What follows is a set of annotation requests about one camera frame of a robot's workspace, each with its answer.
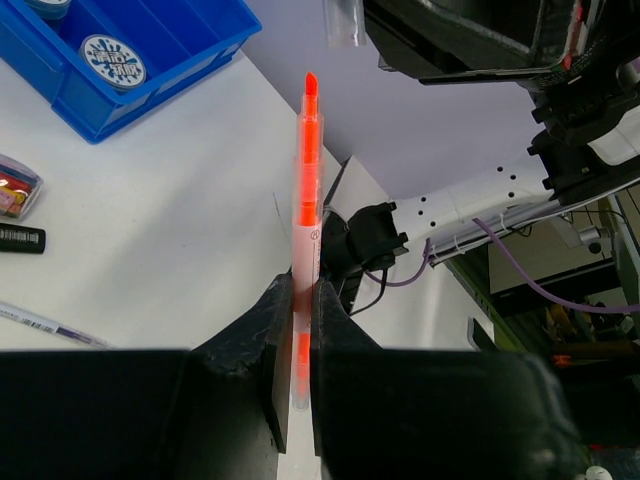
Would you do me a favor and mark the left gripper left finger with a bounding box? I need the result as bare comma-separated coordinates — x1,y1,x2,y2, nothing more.
1,274,293,479

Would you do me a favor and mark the orange cap black highlighter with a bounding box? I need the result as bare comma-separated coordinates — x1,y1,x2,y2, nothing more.
0,223,46,254

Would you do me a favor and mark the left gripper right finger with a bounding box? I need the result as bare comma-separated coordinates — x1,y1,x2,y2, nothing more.
310,281,583,479

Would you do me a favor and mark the clear pen cap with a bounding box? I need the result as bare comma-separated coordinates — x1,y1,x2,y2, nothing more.
323,0,367,49

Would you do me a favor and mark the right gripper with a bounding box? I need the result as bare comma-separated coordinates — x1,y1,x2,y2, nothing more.
364,1,639,93

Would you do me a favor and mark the orange clear pen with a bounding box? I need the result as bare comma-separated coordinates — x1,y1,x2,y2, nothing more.
291,72,324,410

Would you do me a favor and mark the thin grey pen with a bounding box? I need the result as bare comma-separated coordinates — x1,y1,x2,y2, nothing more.
1,302,111,349

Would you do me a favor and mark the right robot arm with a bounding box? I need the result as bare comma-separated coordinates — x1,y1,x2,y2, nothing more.
321,1,639,280

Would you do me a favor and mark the blue plastic sorting bin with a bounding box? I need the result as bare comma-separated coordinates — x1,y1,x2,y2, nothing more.
1,0,262,143

